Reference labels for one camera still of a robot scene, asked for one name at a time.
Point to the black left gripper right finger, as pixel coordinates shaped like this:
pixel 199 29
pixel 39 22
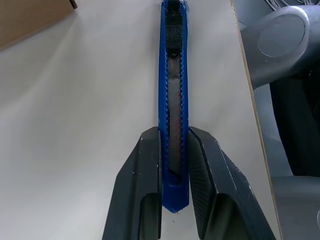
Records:
pixel 225 200

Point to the dark grey robot body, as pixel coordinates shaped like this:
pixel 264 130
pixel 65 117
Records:
pixel 287 100

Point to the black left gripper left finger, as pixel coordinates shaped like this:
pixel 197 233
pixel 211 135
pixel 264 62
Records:
pixel 140 190

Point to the blue utility knife cutter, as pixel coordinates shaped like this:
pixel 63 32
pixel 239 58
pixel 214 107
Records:
pixel 174 195

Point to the brown cardboard box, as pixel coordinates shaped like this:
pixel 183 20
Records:
pixel 27 20

